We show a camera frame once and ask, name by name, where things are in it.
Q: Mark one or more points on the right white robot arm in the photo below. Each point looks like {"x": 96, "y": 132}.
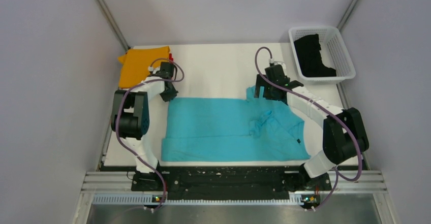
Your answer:
{"x": 344, "y": 134}

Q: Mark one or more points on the black t shirt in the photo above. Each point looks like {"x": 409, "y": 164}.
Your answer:
{"x": 308, "y": 50}

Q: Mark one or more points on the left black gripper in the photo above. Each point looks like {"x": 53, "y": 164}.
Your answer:
{"x": 172, "y": 94}

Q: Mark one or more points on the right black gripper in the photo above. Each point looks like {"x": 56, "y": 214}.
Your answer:
{"x": 260, "y": 83}

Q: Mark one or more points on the white slotted cable duct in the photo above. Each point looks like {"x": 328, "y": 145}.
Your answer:
{"x": 151, "y": 200}

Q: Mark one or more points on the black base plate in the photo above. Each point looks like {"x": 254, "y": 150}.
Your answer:
{"x": 229, "y": 183}

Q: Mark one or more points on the folded orange t shirt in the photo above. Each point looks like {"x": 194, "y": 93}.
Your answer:
{"x": 135, "y": 63}

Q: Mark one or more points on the left aluminium corner post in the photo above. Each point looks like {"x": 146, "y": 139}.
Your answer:
{"x": 112, "y": 23}

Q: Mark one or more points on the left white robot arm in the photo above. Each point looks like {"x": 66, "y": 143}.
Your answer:
{"x": 130, "y": 121}

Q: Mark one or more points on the cyan t shirt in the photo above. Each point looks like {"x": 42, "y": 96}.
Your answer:
{"x": 232, "y": 130}

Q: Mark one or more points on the aluminium frame rail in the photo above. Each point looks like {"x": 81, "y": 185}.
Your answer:
{"x": 370, "y": 182}

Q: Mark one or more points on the white plastic basket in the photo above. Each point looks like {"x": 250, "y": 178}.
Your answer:
{"x": 333, "y": 51}

